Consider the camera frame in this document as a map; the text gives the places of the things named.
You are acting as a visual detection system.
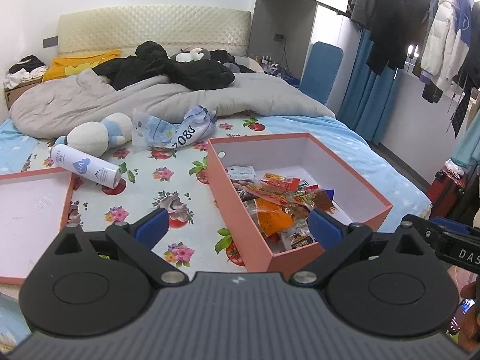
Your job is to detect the clear light blue bag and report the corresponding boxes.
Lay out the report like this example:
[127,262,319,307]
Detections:
[132,109,178,148]

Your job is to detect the yellow pillow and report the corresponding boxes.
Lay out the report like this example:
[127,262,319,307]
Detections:
[41,49,121,82]

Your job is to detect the red suitcase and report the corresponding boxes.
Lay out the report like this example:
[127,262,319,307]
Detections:
[426,166,468,217]

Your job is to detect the grey quilt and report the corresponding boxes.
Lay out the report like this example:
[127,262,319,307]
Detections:
[10,69,334,139]

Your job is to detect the white spray bottle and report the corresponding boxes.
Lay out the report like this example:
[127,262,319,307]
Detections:
[50,144,121,189]

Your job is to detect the pink box lid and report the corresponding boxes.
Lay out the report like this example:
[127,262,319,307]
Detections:
[0,167,74,285]

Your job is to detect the person's right hand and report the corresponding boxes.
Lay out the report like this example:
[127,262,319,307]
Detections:
[448,281,479,353]

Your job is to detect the blue curtain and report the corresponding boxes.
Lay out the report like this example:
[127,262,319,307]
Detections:
[337,29,403,145]

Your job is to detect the red snack packet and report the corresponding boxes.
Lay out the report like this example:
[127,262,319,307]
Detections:
[260,172,301,193]

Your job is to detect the cream padded headboard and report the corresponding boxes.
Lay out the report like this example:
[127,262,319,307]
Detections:
[57,4,251,56]

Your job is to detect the white blue plush toy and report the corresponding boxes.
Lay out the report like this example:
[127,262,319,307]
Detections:
[54,112,132,157]

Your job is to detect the orange clear snack packet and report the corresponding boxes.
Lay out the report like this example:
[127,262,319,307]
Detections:
[250,197,294,238]

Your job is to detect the white clear snack bag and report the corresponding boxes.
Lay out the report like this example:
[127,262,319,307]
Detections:
[225,165,256,182]

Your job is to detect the blue kimchi snack bag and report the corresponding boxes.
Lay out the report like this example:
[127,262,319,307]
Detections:
[325,189,335,201]

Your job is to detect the blue chair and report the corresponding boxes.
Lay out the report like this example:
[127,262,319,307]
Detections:
[298,41,343,105]

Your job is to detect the crumpled white blue bag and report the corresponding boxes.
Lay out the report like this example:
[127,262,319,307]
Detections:
[167,106,217,150]

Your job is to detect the orange spicy strip packet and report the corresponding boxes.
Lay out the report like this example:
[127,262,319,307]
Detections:
[250,189,336,214]

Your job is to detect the black clothes pile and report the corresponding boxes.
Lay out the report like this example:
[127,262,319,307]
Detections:
[93,41,254,91]

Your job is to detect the white black plush toy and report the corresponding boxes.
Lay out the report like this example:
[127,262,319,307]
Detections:
[170,47,211,63]

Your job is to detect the pink cardboard box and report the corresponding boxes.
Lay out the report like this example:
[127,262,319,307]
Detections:
[208,133,392,277]

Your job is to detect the cardboard box with clothes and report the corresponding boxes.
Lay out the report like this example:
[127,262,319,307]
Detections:
[3,55,48,110]

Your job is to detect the green snack packet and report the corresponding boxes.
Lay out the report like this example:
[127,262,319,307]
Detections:
[298,180,319,194]

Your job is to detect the hanging clothes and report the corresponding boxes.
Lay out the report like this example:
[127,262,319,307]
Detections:
[350,0,480,140]

